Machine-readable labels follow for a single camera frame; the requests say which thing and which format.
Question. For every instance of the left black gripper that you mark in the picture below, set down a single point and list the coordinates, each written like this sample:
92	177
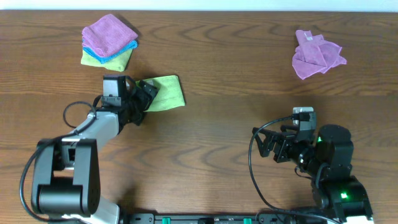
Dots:
140	100

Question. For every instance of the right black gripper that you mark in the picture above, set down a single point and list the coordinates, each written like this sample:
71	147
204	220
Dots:
286	141

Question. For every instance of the green microfiber cloth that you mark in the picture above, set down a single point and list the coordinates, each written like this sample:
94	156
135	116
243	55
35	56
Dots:
170	93

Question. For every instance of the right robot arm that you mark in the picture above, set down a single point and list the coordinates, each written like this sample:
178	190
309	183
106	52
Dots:
325	158

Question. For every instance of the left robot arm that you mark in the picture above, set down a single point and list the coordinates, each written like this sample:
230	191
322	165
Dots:
66	180

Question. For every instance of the folded green cloth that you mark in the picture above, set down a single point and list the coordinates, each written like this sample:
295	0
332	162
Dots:
117	64

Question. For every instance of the folded blue cloth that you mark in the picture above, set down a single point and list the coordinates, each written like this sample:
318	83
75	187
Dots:
132	45

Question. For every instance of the folded purple cloth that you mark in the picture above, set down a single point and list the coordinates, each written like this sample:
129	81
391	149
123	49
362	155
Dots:
107	36

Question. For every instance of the crumpled purple cloth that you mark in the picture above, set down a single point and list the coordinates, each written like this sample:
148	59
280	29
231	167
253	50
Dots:
314	55

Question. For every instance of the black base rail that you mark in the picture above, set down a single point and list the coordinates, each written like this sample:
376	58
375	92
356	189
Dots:
262	218

